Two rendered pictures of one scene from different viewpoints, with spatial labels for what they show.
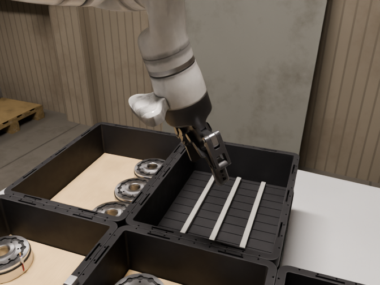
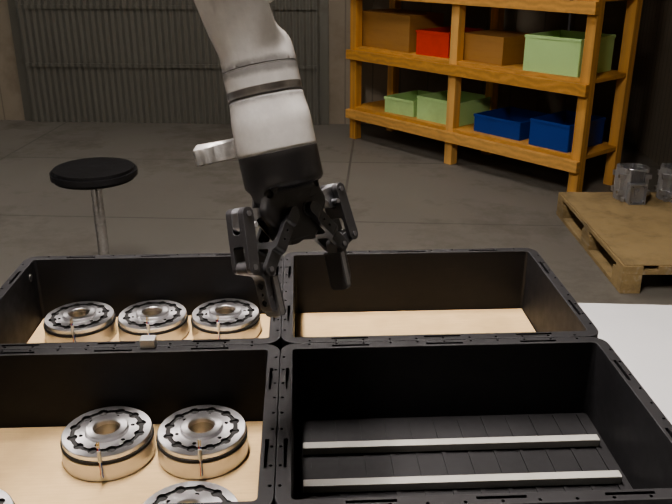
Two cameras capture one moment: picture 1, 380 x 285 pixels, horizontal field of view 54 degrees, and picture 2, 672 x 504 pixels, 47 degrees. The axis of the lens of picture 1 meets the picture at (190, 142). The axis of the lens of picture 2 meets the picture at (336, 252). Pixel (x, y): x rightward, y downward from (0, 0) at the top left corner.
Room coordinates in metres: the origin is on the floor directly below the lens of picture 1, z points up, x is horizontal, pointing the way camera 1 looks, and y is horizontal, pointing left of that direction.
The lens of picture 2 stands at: (0.31, -0.66, 1.38)
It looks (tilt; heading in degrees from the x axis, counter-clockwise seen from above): 22 degrees down; 68
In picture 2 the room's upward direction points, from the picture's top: straight up
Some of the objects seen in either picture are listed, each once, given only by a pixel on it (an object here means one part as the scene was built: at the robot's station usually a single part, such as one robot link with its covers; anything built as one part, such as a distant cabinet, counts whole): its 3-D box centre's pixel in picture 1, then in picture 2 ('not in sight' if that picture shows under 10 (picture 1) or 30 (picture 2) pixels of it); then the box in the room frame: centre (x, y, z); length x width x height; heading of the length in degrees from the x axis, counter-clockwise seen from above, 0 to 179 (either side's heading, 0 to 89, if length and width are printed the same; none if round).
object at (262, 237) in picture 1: (223, 205); (464, 457); (0.70, -0.08, 0.87); 0.40 x 0.30 x 0.11; 160
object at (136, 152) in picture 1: (110, 181); (422, 328); (0.80, 0.21, 0.87); 0.40 x 0.30 x 0.11; 160
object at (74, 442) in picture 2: not in sight; (107, 432); (0.35, 0.13, 0.86); 0.10 x 0.10 x 0.01
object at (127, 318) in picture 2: not in sight; (152, 315); (0.45, 0.41, 0.86); 0.10 x 0.10 x 0.01
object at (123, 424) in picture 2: not in sight; (106, 428); (0.35, 0.13, 0.86); 0.05 x 0.05 x 0.01
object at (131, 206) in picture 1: (108, 164); (424, 296); (0.80, 0.21, 0.92); 0.40 x 0.30 x 0.02; 160
